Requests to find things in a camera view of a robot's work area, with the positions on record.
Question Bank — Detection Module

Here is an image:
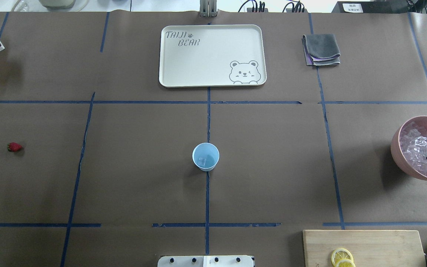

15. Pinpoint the blue plastic cup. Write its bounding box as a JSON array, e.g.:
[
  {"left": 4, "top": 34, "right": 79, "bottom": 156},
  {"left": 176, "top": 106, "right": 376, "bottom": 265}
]
[{"left": 192, "top": 142, "right": 220, "bottom": 171}]

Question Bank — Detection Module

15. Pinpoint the grey folded cloth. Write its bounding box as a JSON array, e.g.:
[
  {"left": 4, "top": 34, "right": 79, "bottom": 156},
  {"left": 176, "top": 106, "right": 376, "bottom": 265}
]
[{"left": 302, "top": 34, "right": 341, "bottom": 66}]

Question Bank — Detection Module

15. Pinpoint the red strawberry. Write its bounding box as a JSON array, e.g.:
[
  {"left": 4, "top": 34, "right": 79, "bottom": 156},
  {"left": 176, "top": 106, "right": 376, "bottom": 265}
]
[{"left": 7, "top": 142, "right": 23, "bottom": 152}]

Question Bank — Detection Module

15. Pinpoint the pink bowl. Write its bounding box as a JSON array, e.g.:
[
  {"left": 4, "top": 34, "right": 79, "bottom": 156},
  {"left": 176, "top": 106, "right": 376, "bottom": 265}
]
[{"left": 390, "top": 116, "right": 427, "bottom": 181}]

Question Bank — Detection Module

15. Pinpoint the clear ice cube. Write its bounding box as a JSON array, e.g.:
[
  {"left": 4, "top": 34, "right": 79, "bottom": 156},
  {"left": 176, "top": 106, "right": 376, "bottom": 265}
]
[{"left": 197, "top": 157, "right": 208, "bottom": 168}]

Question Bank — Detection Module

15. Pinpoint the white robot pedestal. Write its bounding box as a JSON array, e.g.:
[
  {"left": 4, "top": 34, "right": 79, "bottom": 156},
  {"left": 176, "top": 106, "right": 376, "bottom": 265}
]
[{"left": 157, "top": 255, "right": 255, "bottom": 267}]

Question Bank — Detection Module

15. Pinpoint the bamboo cutting board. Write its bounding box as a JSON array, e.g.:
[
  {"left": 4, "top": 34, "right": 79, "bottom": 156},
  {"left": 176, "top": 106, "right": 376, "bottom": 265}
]
[{"left": 302, "top": 230, "right": 426, "bottom": 267}]

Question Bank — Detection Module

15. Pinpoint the cream bear tray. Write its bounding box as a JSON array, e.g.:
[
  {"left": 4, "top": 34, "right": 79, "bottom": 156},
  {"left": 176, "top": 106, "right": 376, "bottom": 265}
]
[{"left": 159, "top": 25, "right": 267, "bottom": 88}]

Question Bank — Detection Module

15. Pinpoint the pile of ice cubes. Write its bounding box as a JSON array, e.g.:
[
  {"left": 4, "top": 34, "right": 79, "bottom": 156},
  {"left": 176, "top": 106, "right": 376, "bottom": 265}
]
[{"left": 399, "top": 121, "right": 427, "bottom": 177}]

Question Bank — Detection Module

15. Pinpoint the lemon slices row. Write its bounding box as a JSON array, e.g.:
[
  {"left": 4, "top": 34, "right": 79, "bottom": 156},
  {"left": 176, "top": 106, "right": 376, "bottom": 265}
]
[{"left": 331, "top": 247, "right": 356, "bottom": 267}]

